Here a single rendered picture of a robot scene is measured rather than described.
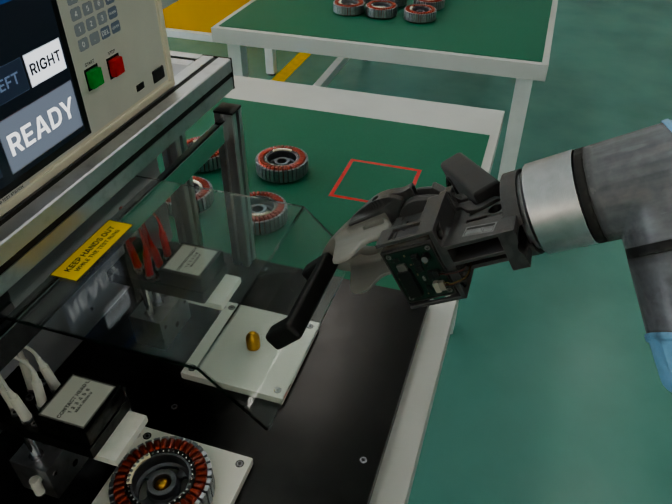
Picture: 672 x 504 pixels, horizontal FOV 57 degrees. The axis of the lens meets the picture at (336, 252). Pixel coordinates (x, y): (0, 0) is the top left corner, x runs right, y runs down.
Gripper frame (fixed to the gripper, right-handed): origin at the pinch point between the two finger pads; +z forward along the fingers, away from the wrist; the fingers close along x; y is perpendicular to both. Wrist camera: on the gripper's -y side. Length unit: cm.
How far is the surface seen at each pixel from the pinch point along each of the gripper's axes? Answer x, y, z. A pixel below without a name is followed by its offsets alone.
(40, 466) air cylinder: 5.8, 19.1, 36.1
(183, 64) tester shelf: -20.4, -26.1, 23.6
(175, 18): -27, -330, 243
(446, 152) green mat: 27, -80, 15
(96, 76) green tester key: -25.0, -4.6, 17.5
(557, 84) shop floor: 107, -317, 28
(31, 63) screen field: -28.8, 2.8, 15.9
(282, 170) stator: 9, -56, 40
